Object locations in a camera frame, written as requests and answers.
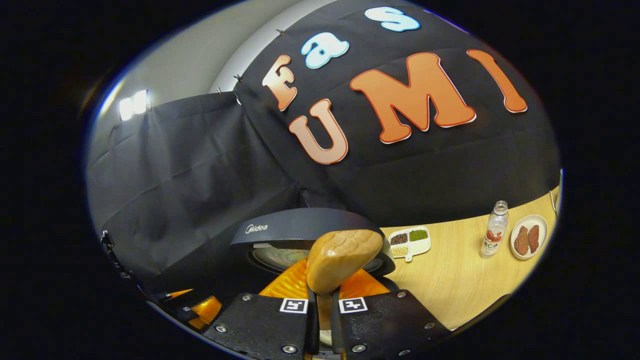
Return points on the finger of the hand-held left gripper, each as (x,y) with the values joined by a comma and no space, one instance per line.
(180,292)
(207,310)

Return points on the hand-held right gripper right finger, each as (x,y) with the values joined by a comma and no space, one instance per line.
(385,320)

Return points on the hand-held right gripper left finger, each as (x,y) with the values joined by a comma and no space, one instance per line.
(260,320)

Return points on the wooden spoon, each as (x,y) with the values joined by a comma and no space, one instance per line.
(340,255)

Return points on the black rice cooker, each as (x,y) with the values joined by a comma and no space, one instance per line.
(300,225)

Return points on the white divided grain dish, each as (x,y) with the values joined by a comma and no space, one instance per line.
(409,244)

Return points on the black backdrop cloth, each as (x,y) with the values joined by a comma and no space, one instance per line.
(200,175)

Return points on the clear drink bottle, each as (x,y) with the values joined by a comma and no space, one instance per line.
(494,229)

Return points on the red meat slice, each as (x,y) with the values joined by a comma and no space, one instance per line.
(534,238)
(521,241)

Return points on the white round plate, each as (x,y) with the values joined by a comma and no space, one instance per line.
(529,220)

